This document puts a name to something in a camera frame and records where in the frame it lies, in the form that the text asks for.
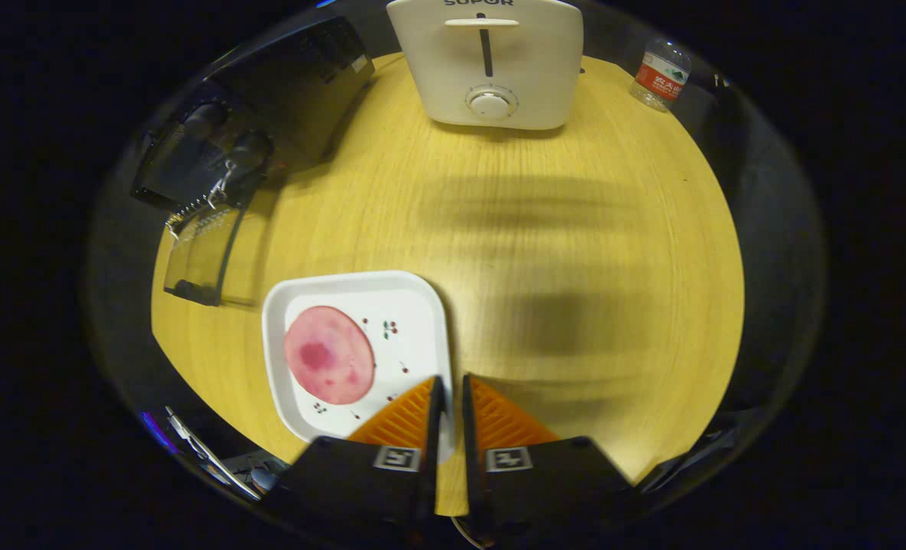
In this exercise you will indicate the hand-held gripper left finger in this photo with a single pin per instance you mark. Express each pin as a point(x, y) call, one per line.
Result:
point(361, 481)

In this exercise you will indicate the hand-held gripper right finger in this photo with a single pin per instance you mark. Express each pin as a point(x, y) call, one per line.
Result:
point(545, 485)

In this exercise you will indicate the pink ham slice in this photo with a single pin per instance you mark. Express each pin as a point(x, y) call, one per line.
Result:
point(329, 355)

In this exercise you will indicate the white square plate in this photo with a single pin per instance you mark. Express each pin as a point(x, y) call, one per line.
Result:
point(411, 305)

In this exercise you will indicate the black toaster oven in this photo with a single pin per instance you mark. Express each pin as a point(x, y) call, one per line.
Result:
point(292, 92)

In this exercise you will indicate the white toaster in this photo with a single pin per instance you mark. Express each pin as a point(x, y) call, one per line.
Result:
point(491, 61)

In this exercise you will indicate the clear bottle with red label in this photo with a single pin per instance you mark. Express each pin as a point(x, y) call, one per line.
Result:
point(659, 75)

